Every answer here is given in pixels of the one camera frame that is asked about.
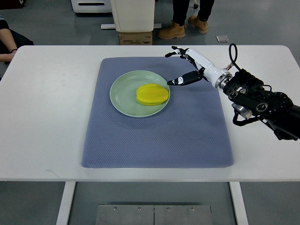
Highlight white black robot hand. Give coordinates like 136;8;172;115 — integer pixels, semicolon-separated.
165;46;233;89

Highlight yellow starfruit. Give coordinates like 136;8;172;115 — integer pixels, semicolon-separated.
136;83;169;106

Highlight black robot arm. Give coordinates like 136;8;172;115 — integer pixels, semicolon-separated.
220;69;300;141

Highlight grey floor tile plate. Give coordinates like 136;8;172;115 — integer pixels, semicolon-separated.
216;35;229;43

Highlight light green plate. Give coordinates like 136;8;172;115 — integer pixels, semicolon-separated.
110;70;170;118

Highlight right tan boot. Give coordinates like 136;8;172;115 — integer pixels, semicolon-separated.
188;15;208;34

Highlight tan boot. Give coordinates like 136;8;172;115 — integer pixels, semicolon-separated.
188;15;208;34
157;21;185;40

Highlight blue textured mat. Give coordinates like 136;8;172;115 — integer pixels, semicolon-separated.
82;57;234;168

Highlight left tan boot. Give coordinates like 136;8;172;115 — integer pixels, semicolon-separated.
157;21;185;40

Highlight standing person dark trousers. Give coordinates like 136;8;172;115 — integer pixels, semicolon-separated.
172;0;214;25

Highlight cardboard box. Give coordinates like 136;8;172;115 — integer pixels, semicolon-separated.
119;31;153;45

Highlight white cabinet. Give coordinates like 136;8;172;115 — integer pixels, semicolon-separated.
100;0;162;32

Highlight white right table leg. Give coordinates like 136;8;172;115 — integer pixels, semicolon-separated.
229;182;248;225

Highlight white table leg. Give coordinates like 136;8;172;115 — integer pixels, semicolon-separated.
56;181;76;225
229;182;248;225

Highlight white appliance with slot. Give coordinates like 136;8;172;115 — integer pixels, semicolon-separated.
70;0;112;13

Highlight white left table leg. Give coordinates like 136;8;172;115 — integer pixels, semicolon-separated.
56;181;76;225

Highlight seated person at left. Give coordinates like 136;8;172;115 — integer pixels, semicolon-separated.
0;16;34;64

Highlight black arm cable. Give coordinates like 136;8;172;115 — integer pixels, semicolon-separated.
228;43;244;72

